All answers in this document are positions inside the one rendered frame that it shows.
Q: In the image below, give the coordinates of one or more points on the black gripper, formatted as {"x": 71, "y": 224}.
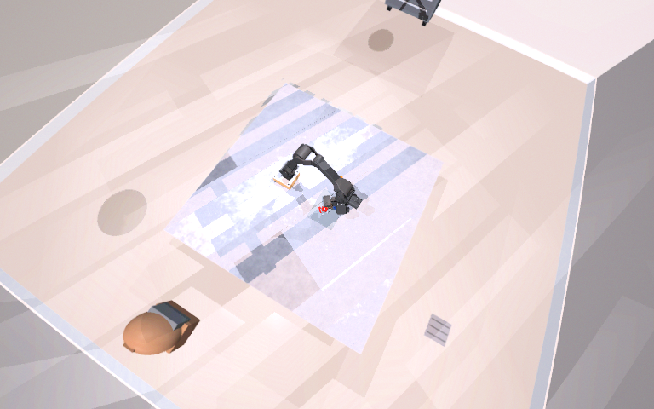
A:
{"x": 327, "y": 201}

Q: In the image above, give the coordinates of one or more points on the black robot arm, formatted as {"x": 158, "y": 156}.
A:
{"x": 344, "y": 188}

